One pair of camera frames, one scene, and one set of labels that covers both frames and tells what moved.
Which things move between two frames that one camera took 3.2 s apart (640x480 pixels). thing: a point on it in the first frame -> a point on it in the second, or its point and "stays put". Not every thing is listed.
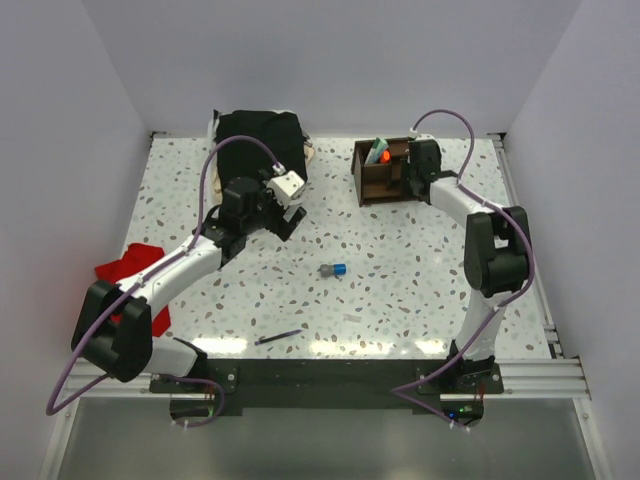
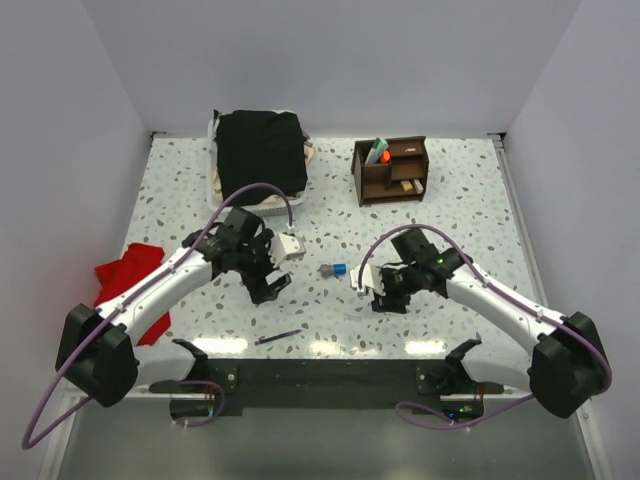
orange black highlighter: x=385 y=157 stays put
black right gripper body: x=409 y=173 -> x=399 y=285
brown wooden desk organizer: x=381 y=183 stays put
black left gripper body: x=269 y=215 -> x=255 y=266
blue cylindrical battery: x=339 y=269 stays put
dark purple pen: x=268 y=339 stays put
